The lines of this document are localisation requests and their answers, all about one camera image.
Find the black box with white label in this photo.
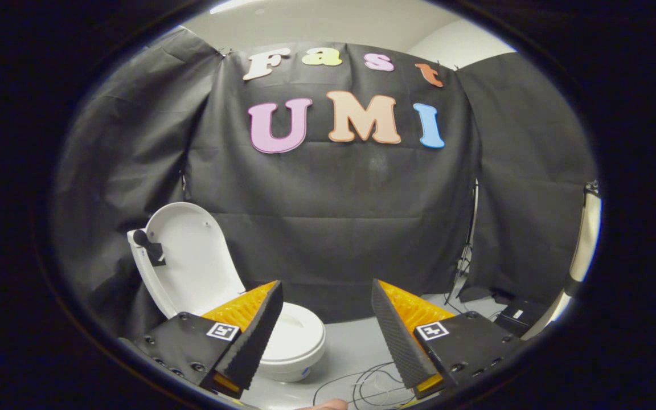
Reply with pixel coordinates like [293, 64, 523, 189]
[493, 299, 548, 338]

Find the tangle of floor cables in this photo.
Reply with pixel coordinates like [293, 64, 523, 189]
[312, 362, 420, 410]

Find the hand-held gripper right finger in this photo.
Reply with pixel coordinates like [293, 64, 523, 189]
[371, 279, 529, 399]

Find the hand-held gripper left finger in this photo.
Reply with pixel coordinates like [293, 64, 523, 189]
[134, 280, 284, 399]

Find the black backdrop cloth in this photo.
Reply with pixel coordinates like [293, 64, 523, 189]
[52, 26, 599, 342]

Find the white toilet with tank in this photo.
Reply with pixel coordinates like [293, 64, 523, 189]
[127, 228, 327, 383]

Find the thin black stand rod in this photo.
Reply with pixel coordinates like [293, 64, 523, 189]
[445, 179, 480, 308]

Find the white pole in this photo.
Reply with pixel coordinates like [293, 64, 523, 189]
[524, 181, 602, 340]

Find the white toilet lid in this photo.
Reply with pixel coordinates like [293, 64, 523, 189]
[132, 202, 247, 321]

